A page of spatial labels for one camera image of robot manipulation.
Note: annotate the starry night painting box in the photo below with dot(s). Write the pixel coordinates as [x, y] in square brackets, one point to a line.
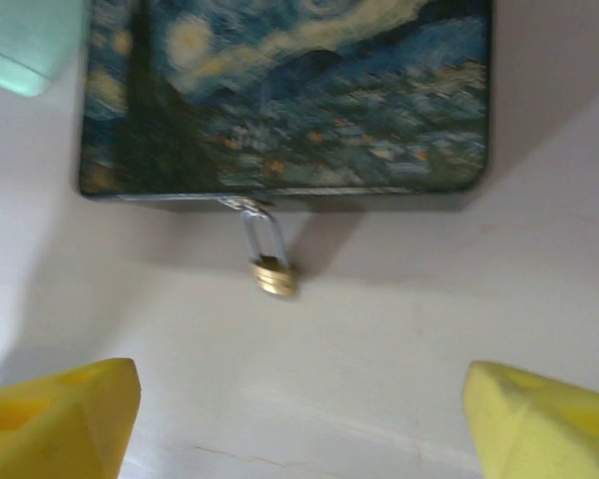
[289, 100]

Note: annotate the brass padlock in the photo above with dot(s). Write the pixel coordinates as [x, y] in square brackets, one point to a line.
[274, 282]

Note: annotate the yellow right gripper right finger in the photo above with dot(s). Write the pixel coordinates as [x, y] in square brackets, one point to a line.
[544, 429]

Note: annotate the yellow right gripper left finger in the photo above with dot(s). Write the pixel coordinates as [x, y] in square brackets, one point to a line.
[50, 429]

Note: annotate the mint green case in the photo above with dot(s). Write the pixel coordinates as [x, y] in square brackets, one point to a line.
[25, 45]

